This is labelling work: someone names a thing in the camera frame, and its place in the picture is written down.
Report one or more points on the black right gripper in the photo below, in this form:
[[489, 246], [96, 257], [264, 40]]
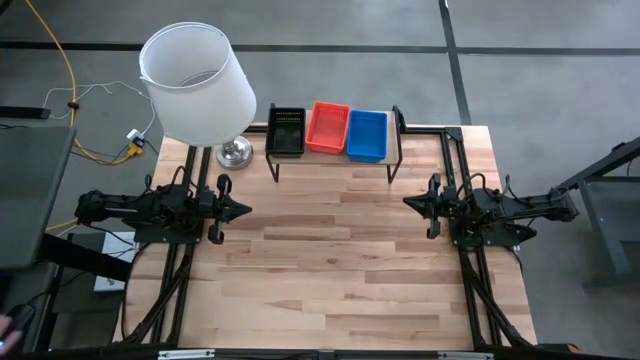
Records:
[[442, 205]]

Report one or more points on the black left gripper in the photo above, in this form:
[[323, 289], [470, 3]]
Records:
[[220, 210]]

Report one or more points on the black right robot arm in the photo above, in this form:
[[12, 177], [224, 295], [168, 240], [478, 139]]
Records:
[[530, 210]]

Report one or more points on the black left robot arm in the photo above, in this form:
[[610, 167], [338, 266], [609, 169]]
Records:
[[125, 207]]

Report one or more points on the silver lamp base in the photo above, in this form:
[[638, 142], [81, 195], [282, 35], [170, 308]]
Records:
[[235, 154]]

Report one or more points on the white lamp shade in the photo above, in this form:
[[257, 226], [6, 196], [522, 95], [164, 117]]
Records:
[[200, 100]]

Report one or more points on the yellow plug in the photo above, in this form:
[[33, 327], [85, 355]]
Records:
[[135, 150]]

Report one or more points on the white box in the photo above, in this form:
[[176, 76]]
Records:
[[117, 247]]

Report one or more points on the white power adapter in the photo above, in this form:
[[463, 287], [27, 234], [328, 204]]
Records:
[[135, 134]]

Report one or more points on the black desk support bar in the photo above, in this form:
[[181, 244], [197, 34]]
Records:
[[85, 257]]

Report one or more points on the grey metal cart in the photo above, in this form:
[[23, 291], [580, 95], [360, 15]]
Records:
[[605, 210]]

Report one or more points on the grey desk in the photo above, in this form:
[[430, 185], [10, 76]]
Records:
[[30, 190]]

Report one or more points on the black power strip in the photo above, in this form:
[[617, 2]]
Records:
[[25, 112]]

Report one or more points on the person's hand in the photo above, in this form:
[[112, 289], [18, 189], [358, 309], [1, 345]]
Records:
[[7, 340]]

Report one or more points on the black aluminium table frame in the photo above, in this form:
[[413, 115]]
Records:
[[430, 131]]

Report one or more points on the wooden shelf black metal frame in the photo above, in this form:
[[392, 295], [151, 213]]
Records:
[[325, 159]]

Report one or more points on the silver metal bracket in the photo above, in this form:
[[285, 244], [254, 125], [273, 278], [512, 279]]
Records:
[[465, 355], [185, 354]]

